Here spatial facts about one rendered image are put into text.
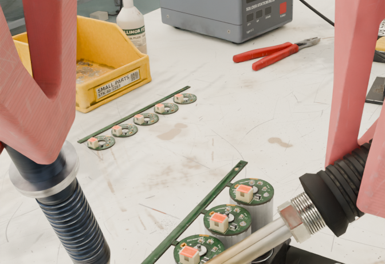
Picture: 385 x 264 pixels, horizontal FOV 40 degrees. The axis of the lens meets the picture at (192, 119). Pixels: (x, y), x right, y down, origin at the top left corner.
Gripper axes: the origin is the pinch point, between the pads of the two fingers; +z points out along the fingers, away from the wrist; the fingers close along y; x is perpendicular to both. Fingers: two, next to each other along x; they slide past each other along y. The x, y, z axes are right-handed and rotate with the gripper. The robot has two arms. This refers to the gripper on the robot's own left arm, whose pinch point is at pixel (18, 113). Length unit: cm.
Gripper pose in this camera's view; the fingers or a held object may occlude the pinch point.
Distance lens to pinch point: 11.7
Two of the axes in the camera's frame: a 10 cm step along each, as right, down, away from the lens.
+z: 1.2, 6.7, 7.3
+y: -9.7, -0.7, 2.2
